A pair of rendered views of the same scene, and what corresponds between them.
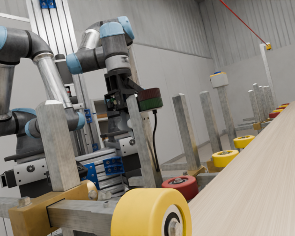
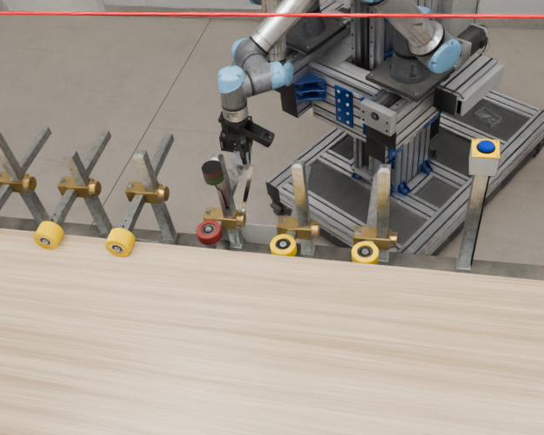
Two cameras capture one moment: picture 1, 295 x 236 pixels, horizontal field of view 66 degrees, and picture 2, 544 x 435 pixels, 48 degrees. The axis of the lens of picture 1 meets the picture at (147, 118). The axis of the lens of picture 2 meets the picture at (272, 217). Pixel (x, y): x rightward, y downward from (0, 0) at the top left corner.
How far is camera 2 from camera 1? 1.90 m
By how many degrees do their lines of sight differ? 80
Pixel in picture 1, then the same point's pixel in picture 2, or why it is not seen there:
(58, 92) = not seen: hidden behind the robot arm
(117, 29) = (224, 87)
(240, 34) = not seen: outside the picture
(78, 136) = (367, 36)
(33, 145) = (296, 32)
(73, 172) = (150, 186)
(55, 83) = not seen: hidden behind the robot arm
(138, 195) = (114, 233)
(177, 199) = (119, 244)
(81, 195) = (153, 197)
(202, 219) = (152, 255)
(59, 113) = (141, 161)
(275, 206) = (157, 279)
